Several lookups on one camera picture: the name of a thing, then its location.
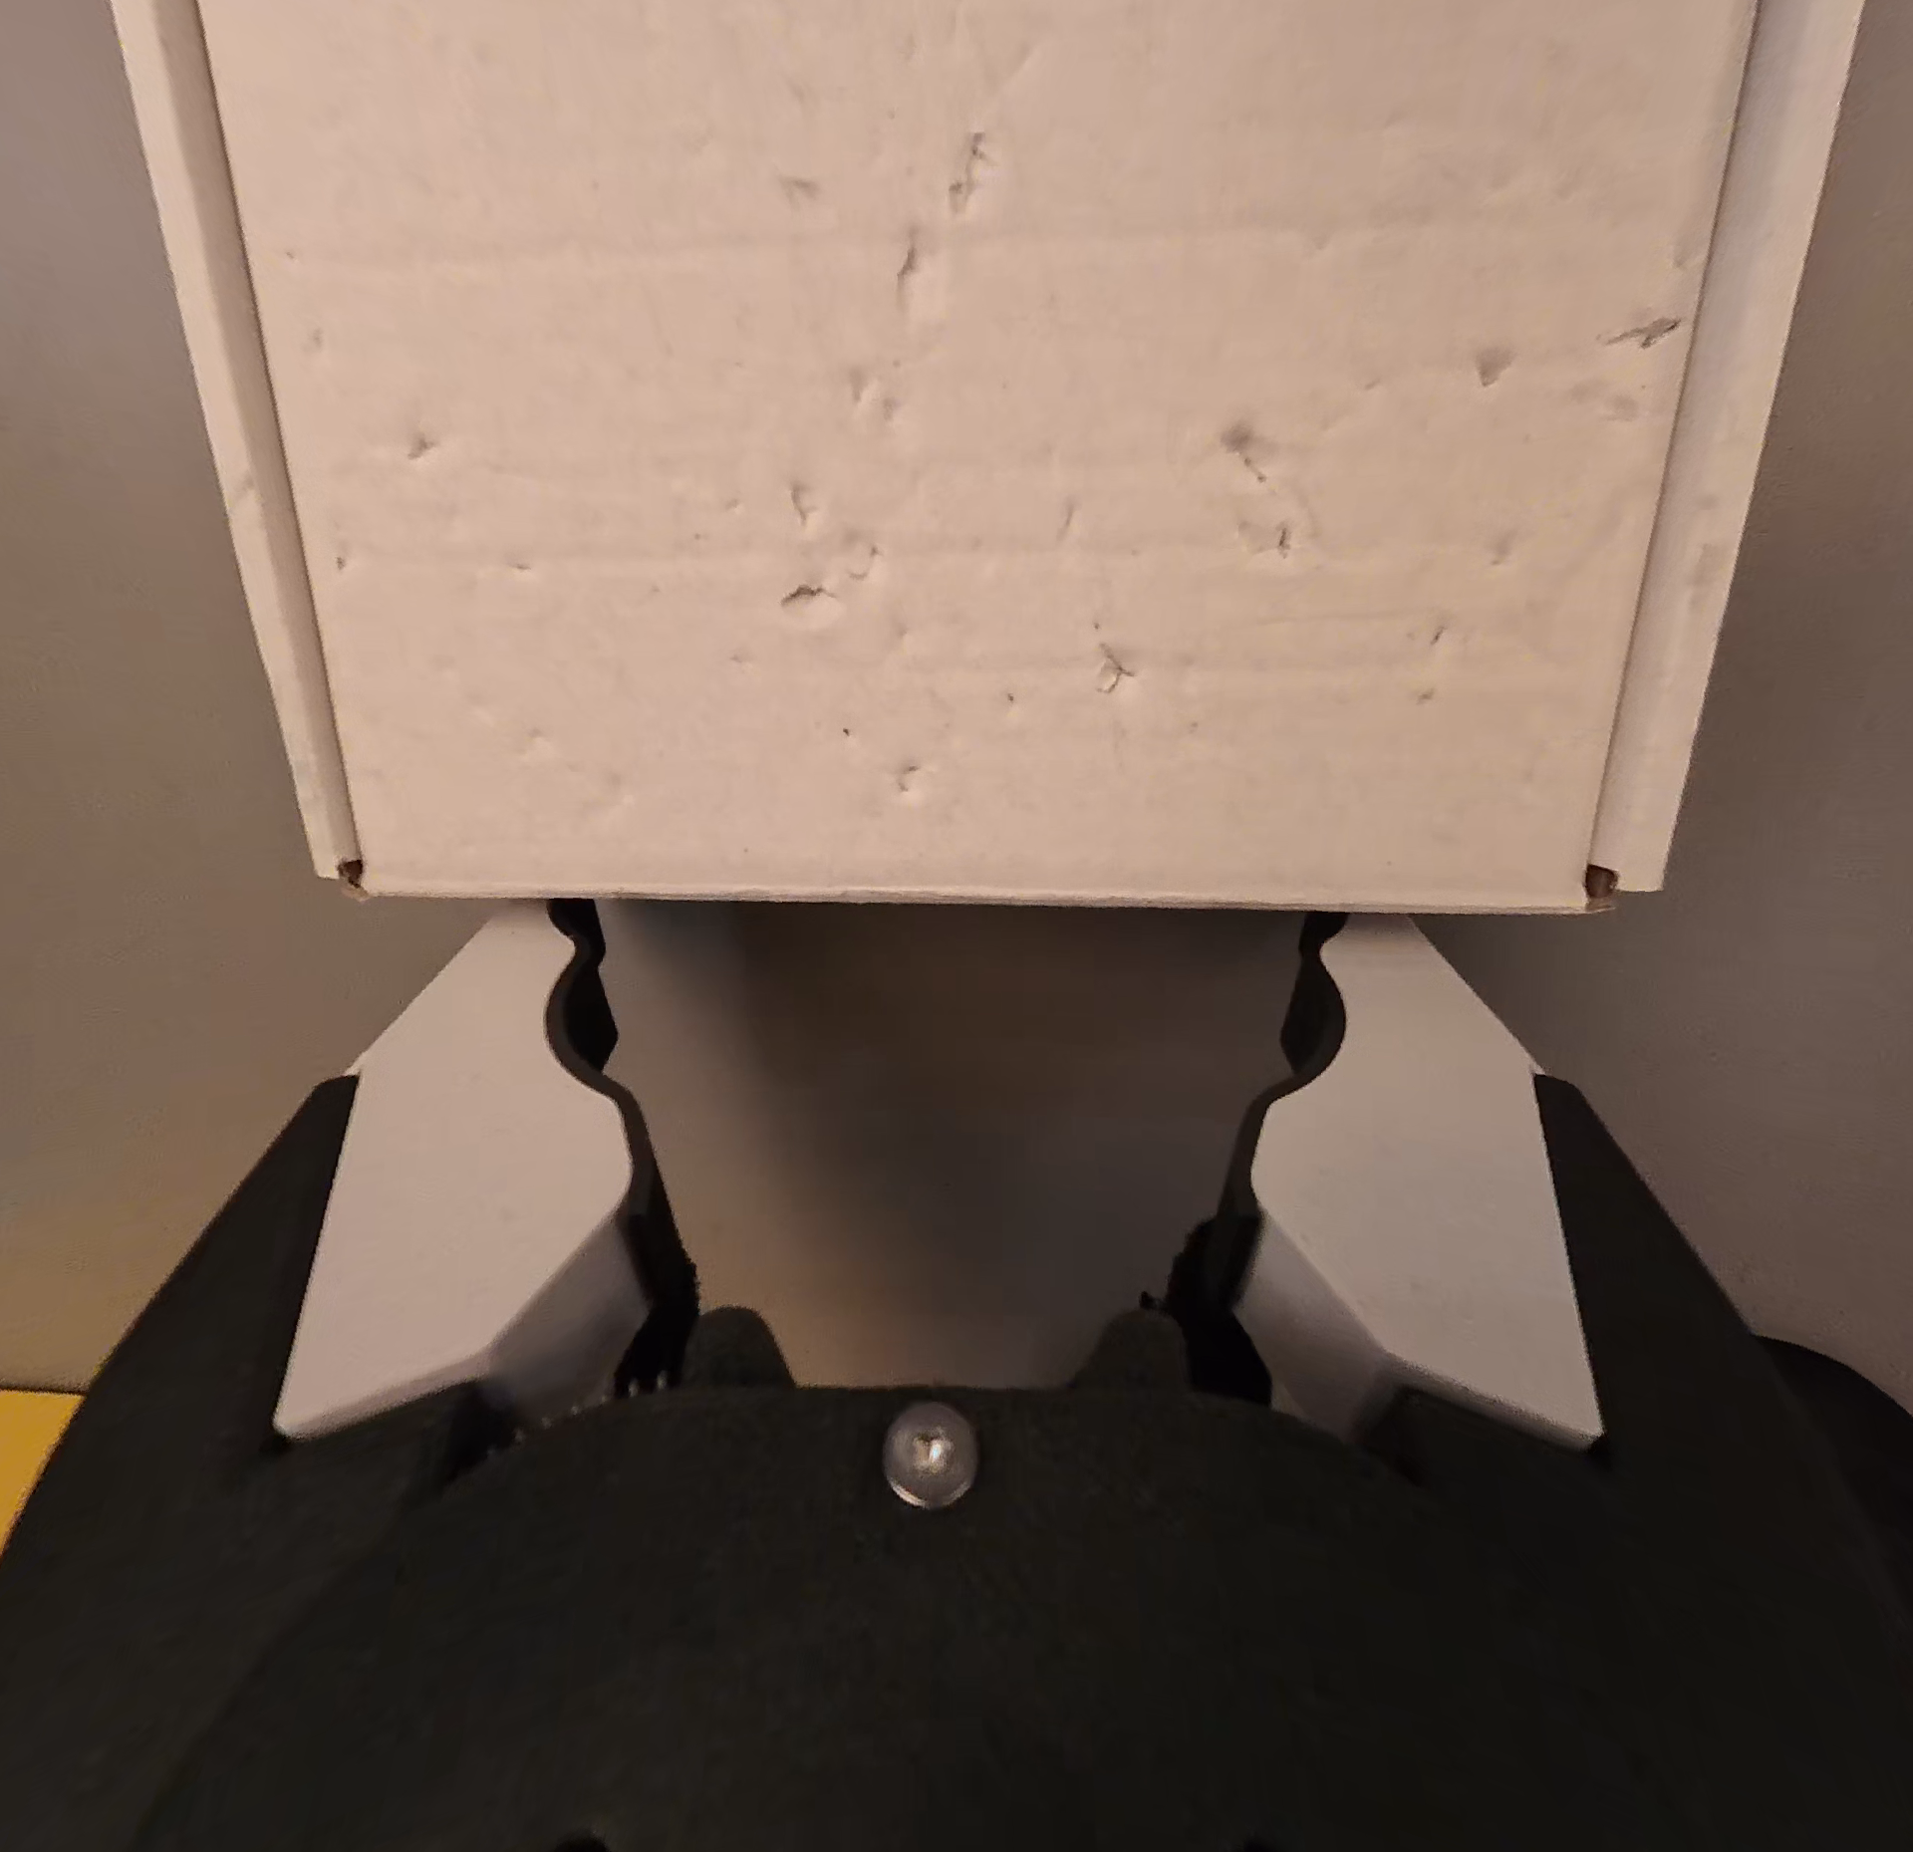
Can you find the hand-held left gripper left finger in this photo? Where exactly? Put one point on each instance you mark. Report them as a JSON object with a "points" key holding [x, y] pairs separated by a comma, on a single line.
{"points": [[464, 1208]]}

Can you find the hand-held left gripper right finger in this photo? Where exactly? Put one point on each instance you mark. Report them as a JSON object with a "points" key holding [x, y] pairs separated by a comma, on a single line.
{"points": [[1421, 1208]]}

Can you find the white cardboard mailer box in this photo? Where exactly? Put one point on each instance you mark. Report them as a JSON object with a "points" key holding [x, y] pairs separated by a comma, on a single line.
{"points": [[973, 388]]}

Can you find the yellow plastic bin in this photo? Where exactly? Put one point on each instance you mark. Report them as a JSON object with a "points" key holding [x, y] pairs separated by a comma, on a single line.
{"points": [[30, 1465]]}

